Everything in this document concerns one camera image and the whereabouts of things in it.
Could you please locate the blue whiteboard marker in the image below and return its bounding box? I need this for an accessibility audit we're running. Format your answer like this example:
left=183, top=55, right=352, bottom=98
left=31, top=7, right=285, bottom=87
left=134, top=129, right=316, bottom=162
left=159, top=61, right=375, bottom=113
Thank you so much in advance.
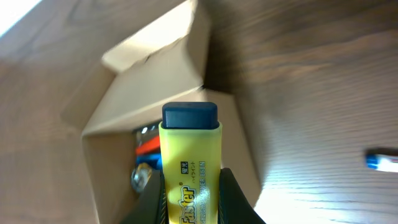
left=365, top=147, right=397, bottom=173

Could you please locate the cardboard box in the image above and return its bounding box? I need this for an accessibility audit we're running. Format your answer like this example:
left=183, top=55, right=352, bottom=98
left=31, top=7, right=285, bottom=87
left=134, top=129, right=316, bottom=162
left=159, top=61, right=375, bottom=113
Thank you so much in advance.
left=0, top=0, right=265, bottom=224

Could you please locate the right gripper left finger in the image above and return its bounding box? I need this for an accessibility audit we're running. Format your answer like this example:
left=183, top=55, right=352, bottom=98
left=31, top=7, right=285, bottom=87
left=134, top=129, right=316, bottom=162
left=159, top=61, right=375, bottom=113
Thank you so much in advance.
left=119, top=170, right=168, bottom=224

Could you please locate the yellow highlighter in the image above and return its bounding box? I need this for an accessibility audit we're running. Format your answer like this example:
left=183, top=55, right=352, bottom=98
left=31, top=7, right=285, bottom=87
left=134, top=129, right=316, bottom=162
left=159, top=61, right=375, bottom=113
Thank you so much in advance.
left=159, top=102, right=222, bottom=224

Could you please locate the blue plastic case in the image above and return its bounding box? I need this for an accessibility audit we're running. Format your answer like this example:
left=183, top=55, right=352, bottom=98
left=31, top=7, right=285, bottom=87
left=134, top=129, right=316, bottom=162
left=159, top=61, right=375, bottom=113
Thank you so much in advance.
left=136, top=153, right=162, bottom=170

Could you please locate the correction tape dispenser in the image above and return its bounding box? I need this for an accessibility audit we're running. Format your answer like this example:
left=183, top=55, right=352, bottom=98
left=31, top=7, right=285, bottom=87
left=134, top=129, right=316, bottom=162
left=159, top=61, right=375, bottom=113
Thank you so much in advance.
left=131, top=162, right=153, bottom=194

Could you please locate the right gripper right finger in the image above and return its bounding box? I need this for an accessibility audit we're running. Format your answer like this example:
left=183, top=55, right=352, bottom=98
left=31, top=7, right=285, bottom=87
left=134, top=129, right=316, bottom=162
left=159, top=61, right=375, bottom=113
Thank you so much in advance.
left=218, top=168, right=266, bottom=224

